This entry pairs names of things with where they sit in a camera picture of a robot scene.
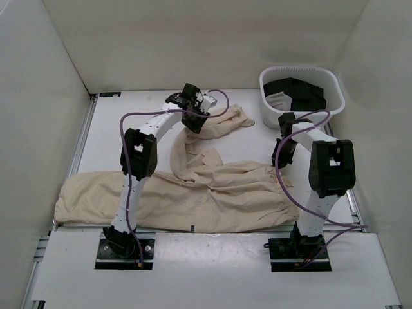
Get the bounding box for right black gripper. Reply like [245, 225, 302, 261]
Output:
[272, 138, 298, 170]

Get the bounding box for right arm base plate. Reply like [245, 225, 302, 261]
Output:
[263, 236, 332, 273]

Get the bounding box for black folded garment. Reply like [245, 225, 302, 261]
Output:
[263, 78, 326, 112]

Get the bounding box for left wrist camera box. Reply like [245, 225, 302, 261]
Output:
[200, 93, 218, 113]

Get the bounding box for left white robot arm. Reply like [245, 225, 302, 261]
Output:
[103, 84, 217, 263]

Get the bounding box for beige trousers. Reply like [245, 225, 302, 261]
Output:
[54, 105, 299, 233]

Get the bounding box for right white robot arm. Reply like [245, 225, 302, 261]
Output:
[268, 112, 356, 259]

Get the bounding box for white folded garment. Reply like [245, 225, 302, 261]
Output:
[265, 91, 292, 111]

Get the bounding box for small label sticker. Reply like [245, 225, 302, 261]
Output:
[99, 92, 121, 98]

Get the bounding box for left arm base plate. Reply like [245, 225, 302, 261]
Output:
[95, 234, 155, 270]

